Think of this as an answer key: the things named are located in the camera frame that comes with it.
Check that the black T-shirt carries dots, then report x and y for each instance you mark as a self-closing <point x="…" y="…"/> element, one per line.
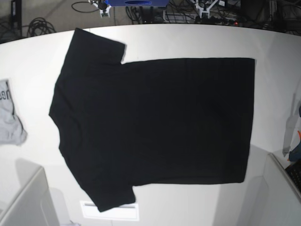
<point x="167" y="121"/>

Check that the grey T-shirt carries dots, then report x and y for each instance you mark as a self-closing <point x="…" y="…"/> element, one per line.
<point x="11" y="128"/>

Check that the black power strip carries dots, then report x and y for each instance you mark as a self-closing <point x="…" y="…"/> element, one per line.
<point x="215" y="21"/>

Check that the blue box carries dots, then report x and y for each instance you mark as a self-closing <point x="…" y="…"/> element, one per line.
<point x="123" y="3"/>

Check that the grey tape strip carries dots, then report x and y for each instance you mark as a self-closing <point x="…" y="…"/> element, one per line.
<point x="290" y="125"/>

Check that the teal orange tool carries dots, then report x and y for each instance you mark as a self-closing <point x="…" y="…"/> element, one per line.
<point x="295" y="154"/>

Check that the left white partition box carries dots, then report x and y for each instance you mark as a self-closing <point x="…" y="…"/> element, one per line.
<point x="32" y="205"/>

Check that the white partition box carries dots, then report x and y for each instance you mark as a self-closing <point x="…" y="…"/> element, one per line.
<point x="283" y="204"/>
<point x="32" y="205"/>

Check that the black keyboard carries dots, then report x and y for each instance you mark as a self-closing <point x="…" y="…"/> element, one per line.
<point x="294" y="172"/>

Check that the right white partition box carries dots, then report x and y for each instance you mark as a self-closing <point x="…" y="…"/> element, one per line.
<point x="283" y="204"/>

